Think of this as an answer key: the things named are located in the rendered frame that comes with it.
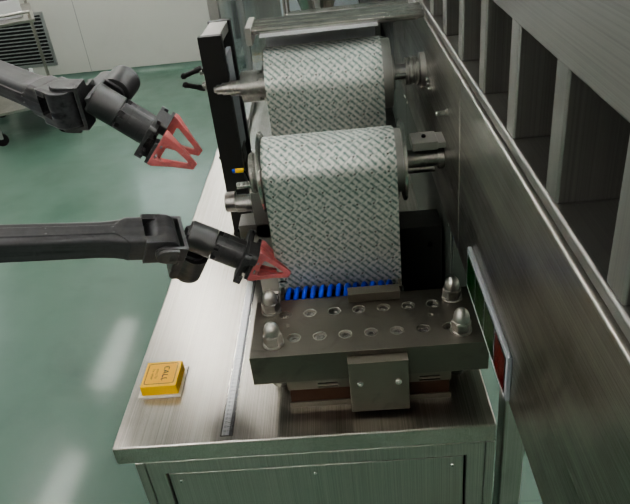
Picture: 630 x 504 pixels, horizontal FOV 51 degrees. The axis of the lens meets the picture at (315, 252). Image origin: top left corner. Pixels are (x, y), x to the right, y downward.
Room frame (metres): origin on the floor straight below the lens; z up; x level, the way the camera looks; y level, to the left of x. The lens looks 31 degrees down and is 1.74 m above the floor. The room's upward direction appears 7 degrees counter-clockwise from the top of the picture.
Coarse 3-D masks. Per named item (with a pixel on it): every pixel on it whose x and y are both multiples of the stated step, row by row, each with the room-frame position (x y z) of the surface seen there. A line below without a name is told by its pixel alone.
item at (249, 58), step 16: (224, 0) 2.09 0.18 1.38; (240, 0) 2.09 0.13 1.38; (256, 0) 2.08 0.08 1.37; (272, 0) 2.08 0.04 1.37; (336, 0) 2.07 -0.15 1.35; (352, 0) 2.06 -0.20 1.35; (368, 0) 2.06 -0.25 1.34; (384, 0) 2.05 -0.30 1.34; (224, 16) 2.25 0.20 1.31; (240, 16) 2.09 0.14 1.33; (256, 16) 2.08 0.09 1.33; (272, 16) 2.08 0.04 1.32; (240, 32) 2.09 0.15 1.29; (384, 32) 2.05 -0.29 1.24; (240, 48) 2.09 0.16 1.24; (256, 48) 2.08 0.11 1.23; (240, 64) 2.09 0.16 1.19; (256, 64) 2.08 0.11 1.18; (256, 112) 2.09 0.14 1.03; (256, 128) 2.09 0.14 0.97
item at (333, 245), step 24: (288, 216) 1.04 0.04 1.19; (312, 216) 1.04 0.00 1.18; (336, 216) 1.04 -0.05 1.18; (360, 216) 1.03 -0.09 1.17; (384, 216) 1.03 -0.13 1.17; (288, 240) 1.04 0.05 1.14; (312, 240) 1.04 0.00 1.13; (336, 240) 1.04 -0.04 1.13; (360, 240) 1.03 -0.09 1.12; (384, 240) 1.03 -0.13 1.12; (288, 264) 1.04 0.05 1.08; (312, 264) 1.04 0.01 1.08; (336, 264) 1.04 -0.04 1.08; (360, 264) 1.03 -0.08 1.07; (384, 264) 1.03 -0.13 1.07
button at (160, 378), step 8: (152, 368) 0.98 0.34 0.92; (160, 368) 0.98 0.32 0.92; (168, 368) 0.98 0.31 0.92; (176, 368) 0.97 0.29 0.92; (184, 368) 0.99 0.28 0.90; (144, 376) 0.96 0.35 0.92; (152, 376) 0.96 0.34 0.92; (160, 376) 0.96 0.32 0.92; (168, 376) 0.95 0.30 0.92; (176, 376) 0.95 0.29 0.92; (144, 384) 0.94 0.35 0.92; (152, 384) 0.94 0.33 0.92; (160, 384) 0.93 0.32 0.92; (168, 384) 0.93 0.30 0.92; (176, 384) 0.93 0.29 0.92; (144, 392) 0.93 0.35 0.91; (152, 392) 0.93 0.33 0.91; (160, 392) 0.93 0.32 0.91; (168, 392) 0.93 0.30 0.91; (176, 392) 0.93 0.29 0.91
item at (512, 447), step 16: (512, 416) 1.14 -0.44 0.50; (512, 432) 1.14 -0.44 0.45; (496, 448) 1.19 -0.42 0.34; (512, 448) 1.14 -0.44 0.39; (496, 464) 1.18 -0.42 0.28; (512, 464) 1.14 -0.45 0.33; (496, 480) 1.17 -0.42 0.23; (512, 480) 1.14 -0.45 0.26; (496, 496) 1.16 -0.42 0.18; (512, 496) 1.14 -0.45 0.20
